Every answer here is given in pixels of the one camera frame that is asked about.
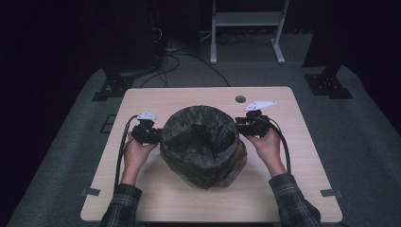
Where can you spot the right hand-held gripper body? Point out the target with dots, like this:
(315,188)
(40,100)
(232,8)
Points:
(258,124)

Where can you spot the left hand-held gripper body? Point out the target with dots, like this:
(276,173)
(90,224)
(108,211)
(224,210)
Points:
(143,134)

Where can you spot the black plastic garbage bag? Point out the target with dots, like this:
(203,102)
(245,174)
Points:
(201,157)

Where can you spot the person's left hand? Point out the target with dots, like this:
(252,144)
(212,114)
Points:
(135,156)

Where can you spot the person's right hand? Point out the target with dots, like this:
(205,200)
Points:
(271,148)

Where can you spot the grey round table grommet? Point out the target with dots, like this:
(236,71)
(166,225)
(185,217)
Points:
(240,99)

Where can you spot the black metal stand base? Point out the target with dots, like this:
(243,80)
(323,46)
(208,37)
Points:
(329,86)
(113,88)

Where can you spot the grey tape strip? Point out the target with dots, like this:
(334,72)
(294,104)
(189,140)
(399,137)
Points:
(331,193)
(90,191)

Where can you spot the white metal stand frame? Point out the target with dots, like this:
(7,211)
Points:
(246,18)

